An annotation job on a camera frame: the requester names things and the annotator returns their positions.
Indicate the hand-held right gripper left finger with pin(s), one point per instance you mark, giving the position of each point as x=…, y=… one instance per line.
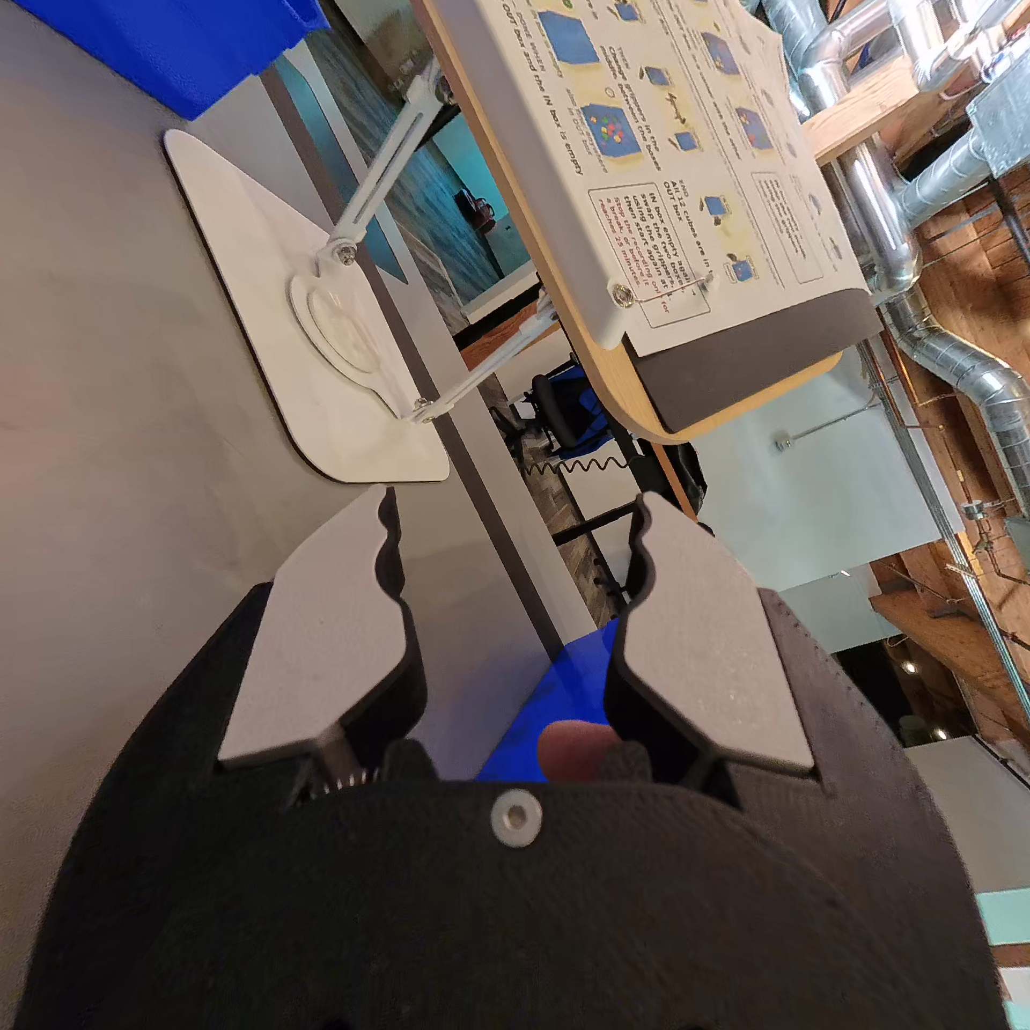
x=322, y=644

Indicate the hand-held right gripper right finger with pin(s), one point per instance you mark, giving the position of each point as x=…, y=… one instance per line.
x=708, y=644

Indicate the blue plastic bin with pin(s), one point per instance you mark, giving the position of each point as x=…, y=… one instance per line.
x=555, y=684
x=161, y=48

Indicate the person's right hand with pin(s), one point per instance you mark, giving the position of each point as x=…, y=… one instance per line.
x=575, y=748

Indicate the blue cloth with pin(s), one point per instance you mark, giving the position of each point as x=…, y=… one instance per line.
x=583, y=406

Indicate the black office chair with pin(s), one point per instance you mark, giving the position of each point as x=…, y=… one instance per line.
x=547, y=402

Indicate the white instruction board stand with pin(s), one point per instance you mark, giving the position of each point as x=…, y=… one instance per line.
x=346, y=330

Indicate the white rounded mat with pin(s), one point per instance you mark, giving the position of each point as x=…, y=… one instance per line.
x=241, y=241

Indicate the printed instruction sheet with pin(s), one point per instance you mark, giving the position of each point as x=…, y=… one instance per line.
x=724, y=161

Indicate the silver ventilation duct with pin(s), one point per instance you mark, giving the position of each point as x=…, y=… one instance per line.
x=957, y=370

